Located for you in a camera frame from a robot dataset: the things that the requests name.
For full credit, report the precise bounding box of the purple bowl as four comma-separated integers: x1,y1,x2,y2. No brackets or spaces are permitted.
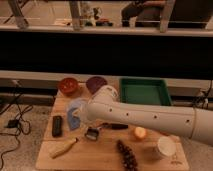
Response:
86,76,107,94

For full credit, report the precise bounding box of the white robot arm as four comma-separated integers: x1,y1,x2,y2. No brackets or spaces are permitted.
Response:
78,85,213,146

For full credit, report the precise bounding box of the red bowl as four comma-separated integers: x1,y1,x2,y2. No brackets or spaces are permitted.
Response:
58,78,79,96

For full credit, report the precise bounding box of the green plastic tray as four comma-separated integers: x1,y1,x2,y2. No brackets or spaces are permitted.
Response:
119,78,172,106

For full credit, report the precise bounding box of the blue cup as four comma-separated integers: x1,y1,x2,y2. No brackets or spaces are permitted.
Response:
67,108,80,130

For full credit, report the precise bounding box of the orange fruit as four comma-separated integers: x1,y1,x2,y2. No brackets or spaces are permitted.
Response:
134,127,147,140

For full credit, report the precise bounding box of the black remote control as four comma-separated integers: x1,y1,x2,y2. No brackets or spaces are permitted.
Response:
52,116,62,137

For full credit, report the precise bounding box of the person in background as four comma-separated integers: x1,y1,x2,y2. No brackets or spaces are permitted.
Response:
121,0,166,27

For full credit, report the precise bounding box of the brown pine cone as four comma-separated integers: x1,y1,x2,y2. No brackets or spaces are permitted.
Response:
116,140,138,171

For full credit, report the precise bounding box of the white cup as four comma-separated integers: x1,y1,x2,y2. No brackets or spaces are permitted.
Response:
155,136,176,159

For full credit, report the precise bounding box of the black power adapter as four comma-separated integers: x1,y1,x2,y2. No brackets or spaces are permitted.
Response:
7,119,19,128

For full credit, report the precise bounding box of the black handled peeler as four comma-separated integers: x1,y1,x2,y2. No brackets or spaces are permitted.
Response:
84,122,128,141

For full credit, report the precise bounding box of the wooden handled brush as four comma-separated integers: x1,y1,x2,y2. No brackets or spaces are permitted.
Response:
49,138,78,159

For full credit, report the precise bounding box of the black floor cable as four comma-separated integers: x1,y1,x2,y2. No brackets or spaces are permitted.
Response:
0,79,34,169

